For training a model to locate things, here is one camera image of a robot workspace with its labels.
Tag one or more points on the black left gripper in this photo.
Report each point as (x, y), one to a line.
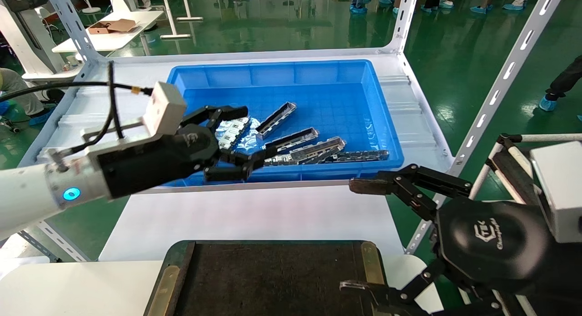
(154, 161)

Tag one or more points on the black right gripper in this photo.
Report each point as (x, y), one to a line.
(491, 243)

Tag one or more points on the long grey channel part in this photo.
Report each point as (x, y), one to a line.
(275, 120)

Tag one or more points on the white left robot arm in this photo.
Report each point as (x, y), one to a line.
(36, 198)

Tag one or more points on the dark grey channel part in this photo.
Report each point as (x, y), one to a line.
(295, 140)

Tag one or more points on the grey ribbed channel part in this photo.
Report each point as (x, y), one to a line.
(318, 150)

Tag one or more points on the black foam lined container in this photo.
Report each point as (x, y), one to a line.
(273, 279)

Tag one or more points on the clear plastic bag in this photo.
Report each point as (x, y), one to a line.
(252, 134)

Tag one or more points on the flat silver notched strip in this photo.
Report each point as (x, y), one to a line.
(279, 160)

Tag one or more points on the dark notched metal strip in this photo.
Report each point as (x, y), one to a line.
(363, 156)

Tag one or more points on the blue plastic bin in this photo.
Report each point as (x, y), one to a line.
(318, 93)

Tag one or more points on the white metal shelf rack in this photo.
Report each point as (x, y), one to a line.
(418, 125)

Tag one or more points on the white desk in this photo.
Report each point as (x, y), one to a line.
(113, 38)
(169, 11)

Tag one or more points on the open cardboard box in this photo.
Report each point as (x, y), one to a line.
(120, 25)

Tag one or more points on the long silver slotted bracket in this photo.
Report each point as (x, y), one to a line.
(233, 132)

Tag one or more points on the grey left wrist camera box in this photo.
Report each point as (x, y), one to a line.
(164, 109)

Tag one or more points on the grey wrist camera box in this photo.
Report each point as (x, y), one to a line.
(561, 193)
(164, 109)

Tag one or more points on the silver camera mount bracket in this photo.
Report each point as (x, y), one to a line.
(104, 145)

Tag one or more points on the white tube frame stand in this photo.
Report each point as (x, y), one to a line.
(511, 170)

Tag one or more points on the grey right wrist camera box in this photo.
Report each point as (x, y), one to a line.
(561, 193)

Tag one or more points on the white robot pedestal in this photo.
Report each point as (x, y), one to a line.
(27, 43)

